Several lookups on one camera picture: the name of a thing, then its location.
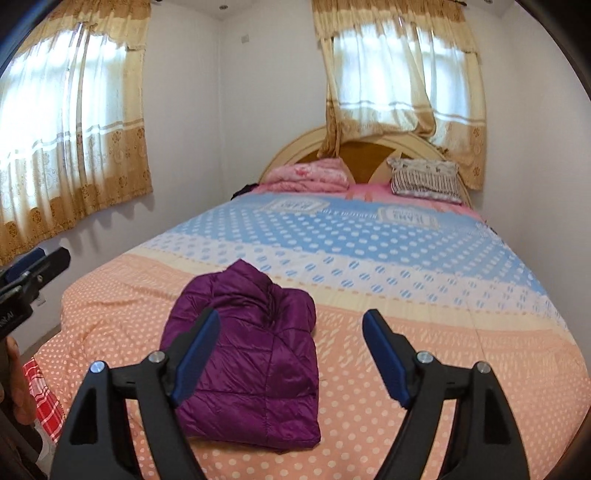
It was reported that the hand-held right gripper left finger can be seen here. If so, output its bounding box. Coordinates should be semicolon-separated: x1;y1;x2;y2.
53;308;221;480

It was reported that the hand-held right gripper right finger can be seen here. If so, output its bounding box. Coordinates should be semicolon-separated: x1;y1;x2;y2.
362;310;527;480

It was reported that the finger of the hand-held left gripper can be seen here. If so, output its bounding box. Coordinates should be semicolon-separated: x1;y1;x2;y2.
0;248;47;287
21;246;71;296

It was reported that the purple hooded puffer jacket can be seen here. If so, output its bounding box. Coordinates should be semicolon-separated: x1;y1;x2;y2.
159;258;321;453

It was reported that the person's left hand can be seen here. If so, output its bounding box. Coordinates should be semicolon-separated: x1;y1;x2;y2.
0;337;37;426

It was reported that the polka dot bedspread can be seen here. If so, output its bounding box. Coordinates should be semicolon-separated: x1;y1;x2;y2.
34;187;580;480

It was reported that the beige side window curtain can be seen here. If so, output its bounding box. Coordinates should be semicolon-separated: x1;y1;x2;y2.
0;0;154;266

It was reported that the pink bed sheet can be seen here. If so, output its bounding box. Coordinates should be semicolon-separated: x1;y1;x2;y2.
252;182;485;217

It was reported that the striped grey pillow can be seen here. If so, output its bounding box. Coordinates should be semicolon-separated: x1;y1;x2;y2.
387;157;464;205

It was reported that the pink floral folded blanket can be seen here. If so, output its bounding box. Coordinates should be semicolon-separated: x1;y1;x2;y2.
263;158;352;192

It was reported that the beige arched wooden headboard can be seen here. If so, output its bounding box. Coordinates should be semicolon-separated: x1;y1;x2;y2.
257;126;474;206

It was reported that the beige curtain behind headboard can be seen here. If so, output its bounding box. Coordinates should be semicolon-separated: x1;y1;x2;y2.
311;0;488;191

